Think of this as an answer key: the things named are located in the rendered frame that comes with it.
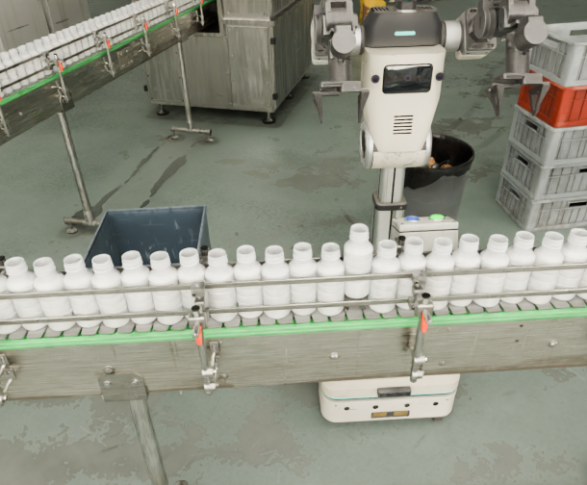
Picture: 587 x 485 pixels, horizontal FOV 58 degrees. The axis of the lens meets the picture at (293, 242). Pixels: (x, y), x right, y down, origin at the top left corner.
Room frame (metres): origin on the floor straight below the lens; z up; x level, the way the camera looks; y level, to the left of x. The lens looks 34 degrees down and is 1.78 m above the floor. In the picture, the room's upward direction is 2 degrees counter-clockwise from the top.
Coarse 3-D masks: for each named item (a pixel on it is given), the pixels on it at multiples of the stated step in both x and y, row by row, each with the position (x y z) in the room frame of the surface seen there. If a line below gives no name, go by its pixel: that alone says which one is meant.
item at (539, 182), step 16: (512, 144) 3.00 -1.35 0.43; (512, 160) 2.98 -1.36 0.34; (528, 160) 2.82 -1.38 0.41; (512, 176) 2.93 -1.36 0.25; (528, 176) 2.79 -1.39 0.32; (544, 176) 2.68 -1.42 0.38; (560, 176) 2.70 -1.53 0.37; (576, 176) 2.72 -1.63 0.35; (528, 192) 2.74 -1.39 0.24; (544, 192) 2.69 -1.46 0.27; (560, 192) 2.71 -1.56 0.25; (576, 192) 2.71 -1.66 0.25
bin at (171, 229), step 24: (120, 216) 1.44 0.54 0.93; (144, 216) 1.45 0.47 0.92; (168, 216) 1.45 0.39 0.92; (192, 216) 1.45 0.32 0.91; (96, 240) 1.29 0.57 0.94; (120, 240) 1.44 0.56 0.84; (144, 240) 1.45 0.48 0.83; (168, 240) 1.45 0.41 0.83; (192, 240) 1.45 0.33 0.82; (120, 264) 1.44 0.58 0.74; (144, 264) 1.44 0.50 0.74
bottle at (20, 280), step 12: (12, 264) 0.88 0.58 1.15; (24, 264) 0.88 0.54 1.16; (12, 276) 0.86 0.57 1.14; (24, 276) 0.86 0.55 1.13; (36, 276) 0.88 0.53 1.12; (12, 288) 0.85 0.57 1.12; (24, 288) 0.85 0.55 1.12; (24, 300) 0.85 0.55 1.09; (36, 300) 0.86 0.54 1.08; (24, 312) 0.85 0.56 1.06; (36, 312) 0.85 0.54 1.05; (24, 324) 0.85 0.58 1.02; (36, 324) 0.85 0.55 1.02
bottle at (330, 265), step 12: (324, 252) 0.88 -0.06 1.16; (336, 252) 0.88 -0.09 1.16; (324, 264) 0.88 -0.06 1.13; (336, 264) 0.88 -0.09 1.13; (324, 276) 0.87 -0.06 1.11; (324, 288) 0.87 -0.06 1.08; (336, 288) 0.87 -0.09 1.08; (324, 300) 0.87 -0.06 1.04; (336, 300) 0.87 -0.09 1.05; (324, 312) 0.87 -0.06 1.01; (336, 312) 0.87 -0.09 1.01
